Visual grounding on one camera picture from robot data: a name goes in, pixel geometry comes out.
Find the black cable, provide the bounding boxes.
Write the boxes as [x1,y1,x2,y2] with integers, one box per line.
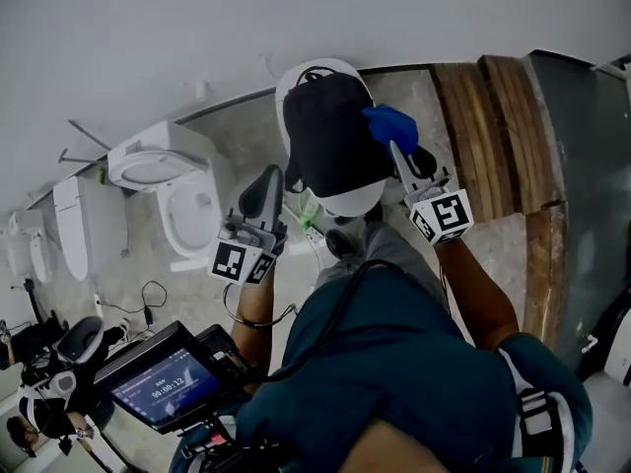
[264,257,396,384]

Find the white power strip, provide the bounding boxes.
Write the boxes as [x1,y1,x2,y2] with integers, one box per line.
[302,224,327,271]

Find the black backpack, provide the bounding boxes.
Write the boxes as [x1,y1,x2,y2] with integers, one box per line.
[282,68,396,200]

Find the person's teal shirt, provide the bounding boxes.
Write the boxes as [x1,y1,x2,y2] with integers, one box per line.
[235,262,595,473]

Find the black stand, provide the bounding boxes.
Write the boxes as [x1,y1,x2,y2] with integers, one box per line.
[21,277,71,337]

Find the blue cloth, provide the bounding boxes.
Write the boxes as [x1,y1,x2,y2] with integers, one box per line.
[362,104,421,157]

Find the grey and white chair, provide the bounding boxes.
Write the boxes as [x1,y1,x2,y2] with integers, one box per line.
[55,314,105,366]

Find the brown wooden plank stack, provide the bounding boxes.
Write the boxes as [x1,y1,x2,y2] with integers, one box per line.
[427,53,564,225]

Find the person's grey trouser leg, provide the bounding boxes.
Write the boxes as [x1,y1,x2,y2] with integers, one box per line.
[314,221,448,309]

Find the grey metal rod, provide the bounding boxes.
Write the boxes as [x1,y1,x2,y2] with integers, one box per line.
[57,117,113,165]

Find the black power adapter with cable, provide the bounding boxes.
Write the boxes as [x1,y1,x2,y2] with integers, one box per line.
[97,279,169,330]

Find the person's right forearm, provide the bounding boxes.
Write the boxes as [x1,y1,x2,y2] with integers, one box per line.
[432,236,522,353]

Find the person's left forearm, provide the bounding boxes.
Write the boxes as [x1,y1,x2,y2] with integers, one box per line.
[228,267,278,347]

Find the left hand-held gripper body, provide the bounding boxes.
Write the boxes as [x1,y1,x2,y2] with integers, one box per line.
[207,210,290,286]

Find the person's black shoe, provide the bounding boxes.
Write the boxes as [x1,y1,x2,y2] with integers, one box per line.
[324,229,355,260]

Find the black monitor screen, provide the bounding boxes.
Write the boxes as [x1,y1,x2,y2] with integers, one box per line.
[93,319,263,437]

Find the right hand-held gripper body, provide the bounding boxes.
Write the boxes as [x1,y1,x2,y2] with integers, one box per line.
[403,175,475,246]

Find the white toilet with closed lid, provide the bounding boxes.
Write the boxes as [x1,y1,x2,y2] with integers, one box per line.
[51,174,125,282]

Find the weathered wooden beam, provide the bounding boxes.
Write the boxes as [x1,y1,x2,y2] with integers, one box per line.
[521,203,569,350]

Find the white toilet with open lid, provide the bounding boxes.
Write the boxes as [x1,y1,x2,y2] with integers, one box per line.
[106,119,224,274]

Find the grey harness strap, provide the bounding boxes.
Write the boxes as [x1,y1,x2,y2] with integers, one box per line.
[496,346,579,473]

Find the grey metal panel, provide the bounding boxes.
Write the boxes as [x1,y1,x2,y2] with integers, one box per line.
[521,48,631,381]

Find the black camera rig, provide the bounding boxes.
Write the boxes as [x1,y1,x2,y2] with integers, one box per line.
[169,411,300,473]

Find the small white toilet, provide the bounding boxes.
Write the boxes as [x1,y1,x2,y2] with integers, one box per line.
[6,208,54,286]

